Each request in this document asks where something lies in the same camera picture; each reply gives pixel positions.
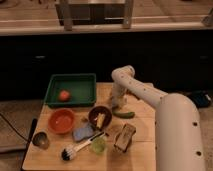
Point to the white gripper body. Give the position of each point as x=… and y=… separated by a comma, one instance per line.
x=117, y=97

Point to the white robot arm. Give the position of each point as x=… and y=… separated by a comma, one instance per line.
x=178, y=139

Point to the yellow food piece in bowl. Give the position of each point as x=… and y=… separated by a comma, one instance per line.
x=100, y=120

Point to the dark brown bowl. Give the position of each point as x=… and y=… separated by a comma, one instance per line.
x=93, y=114

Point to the red orange bowl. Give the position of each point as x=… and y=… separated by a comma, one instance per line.
x=61, y=121

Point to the green chili pepper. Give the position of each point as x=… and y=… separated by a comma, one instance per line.
x=123, y=115

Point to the green plastic tray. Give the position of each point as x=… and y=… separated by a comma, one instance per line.
x=81, y=87

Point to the blue sponge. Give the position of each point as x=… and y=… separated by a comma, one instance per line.
x=82, y=133

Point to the red tomato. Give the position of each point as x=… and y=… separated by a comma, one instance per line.
x=64, y=96

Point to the green plastic cup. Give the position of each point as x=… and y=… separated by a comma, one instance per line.
x=98, y=145

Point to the black white dish brush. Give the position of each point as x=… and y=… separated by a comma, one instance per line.
x=70, y=151

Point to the white stool frame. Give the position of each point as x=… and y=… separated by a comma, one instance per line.
x=94, y=12

